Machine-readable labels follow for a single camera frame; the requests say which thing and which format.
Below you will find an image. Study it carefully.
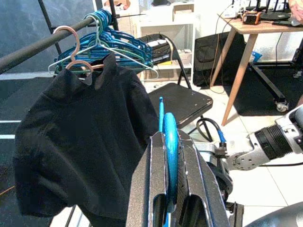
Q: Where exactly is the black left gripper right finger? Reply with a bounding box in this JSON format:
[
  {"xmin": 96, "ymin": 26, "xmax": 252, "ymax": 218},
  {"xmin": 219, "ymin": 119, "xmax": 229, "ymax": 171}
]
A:
[{"xmin": 176, "ymin": 129, "xmax": 229, "ymax": 227}]

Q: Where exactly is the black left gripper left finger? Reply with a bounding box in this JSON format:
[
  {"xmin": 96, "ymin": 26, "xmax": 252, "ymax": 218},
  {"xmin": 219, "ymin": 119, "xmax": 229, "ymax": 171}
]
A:
[{"xmin": 126, "ymin": 131, "xmax": 170, "ymax": 227}]

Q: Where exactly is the blue plastic hanger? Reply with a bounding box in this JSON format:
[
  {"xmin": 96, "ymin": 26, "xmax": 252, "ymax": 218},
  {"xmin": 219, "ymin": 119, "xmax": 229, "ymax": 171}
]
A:
[
  {"xmin": 80, "ymin": 9, "xmax": 154, "ymax": 67},
  {"xmin": 158, "ymin": 96, "xmax": 179, "ymax": 227},
  {"xmin": 71, "ymin": 9, "xmax": 153, "ymax": 68},
  {"xmin": 56, "ymin": 10, "xmax": 152, "ymax": 69}
]

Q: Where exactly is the light green plastic hanger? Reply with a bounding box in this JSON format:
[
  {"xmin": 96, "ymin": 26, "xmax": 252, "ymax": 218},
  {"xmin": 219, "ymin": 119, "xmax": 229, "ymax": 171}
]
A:
[{"xmin": 54, "ymin": 13, "xmax": 146, "ymax": 74}]

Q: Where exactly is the white plastic hanger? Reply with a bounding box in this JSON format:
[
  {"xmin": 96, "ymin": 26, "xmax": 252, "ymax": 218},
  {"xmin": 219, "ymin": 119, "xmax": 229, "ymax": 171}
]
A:
[{"xmin": 48, "ymin": 14, "xmax": 159, "ymax": 82}]

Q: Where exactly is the pink plastic hanger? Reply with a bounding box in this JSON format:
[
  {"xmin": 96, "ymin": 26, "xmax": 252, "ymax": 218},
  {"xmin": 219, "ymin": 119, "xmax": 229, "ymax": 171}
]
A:
[{"xmin": 52, "ymin": 25, "xmax": 106, "ymax": 86}]

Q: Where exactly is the plain black collared shirt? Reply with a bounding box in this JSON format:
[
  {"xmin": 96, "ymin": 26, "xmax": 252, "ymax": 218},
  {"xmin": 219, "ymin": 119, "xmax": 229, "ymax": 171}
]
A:
[{"xmin": 13, "ymin": 53, "xmax": 159, "ymax": 222}]

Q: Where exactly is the black folding chair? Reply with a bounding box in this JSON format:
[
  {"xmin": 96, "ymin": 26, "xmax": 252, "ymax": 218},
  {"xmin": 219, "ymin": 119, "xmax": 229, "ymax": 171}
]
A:
[{"xmin": 148, "ymin": 34, "xmax": 214, "ymax": 142}]

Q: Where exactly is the black metal wheeled stand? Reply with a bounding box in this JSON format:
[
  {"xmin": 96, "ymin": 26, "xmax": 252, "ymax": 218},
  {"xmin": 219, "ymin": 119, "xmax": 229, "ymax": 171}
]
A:
[{"xmin": 248, "ymin": 40, "xmax": 303, "ymax": 113}]

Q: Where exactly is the light wooden desk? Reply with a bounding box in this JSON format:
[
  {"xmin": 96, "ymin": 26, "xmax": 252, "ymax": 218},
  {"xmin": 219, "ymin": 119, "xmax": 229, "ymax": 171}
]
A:
[{"xmin": 209, "ymin": 14, "xmax": 303, "ymax": 126}]

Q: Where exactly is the black fabric case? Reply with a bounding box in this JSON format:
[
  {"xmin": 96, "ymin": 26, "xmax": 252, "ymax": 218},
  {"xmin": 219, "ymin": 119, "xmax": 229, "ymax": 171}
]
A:
[{"xmin": 193, "ymin": 32, "xmax": 247, "ymax": 87}]

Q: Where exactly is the small blue packet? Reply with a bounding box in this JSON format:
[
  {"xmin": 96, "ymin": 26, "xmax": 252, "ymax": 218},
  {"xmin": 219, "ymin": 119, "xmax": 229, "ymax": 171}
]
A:
[{"xmin": 250, "ymin": 51, "xmax": 262, "ymax": 63}]

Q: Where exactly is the black equipment stack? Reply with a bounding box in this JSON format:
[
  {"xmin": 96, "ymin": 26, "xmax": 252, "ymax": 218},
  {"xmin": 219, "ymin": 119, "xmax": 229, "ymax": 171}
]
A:
[{"xmin": 137, "ymin": 34, "xmax": 175, "ymax": 64}]

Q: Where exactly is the white open shelf unit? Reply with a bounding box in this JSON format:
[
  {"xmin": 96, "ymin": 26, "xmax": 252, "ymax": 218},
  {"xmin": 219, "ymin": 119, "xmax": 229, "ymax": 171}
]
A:
[{"xmin": 137, "ymin": 0, "xmax": 197, "ymax": 82}]

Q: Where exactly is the orange and black device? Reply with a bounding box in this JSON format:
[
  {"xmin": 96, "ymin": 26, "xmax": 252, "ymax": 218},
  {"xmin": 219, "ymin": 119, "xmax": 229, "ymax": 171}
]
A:
[{"xmin": 241, "ymin": 10, "xmax": 262, "ymax": 26}]

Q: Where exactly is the small white device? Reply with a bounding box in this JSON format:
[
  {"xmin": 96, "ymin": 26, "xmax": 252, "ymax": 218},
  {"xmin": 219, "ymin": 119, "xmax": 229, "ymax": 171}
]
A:
[{"xmin": 222, "ymin": 4, "xmax": 242, "ymax": 19}]

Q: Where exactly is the black round stand base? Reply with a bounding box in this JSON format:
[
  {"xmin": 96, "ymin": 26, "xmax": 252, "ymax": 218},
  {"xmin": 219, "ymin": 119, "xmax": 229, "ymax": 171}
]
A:
[{"xmin": 260, "ymin": 0, "xmax": 292, "ymax": 21}]

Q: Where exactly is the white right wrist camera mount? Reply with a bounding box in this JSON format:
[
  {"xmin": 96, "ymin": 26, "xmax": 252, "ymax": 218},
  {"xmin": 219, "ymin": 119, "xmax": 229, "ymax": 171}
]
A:
[{"xmin": 194, "ymin": 141, "xmax": 229, "ymax": 166}]

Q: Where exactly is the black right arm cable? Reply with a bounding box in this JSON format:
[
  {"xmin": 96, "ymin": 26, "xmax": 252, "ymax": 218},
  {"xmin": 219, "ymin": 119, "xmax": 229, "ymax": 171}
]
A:
[{"xmin": 196, "ymin": 117, "xmax": 229, "ymax": 158}]

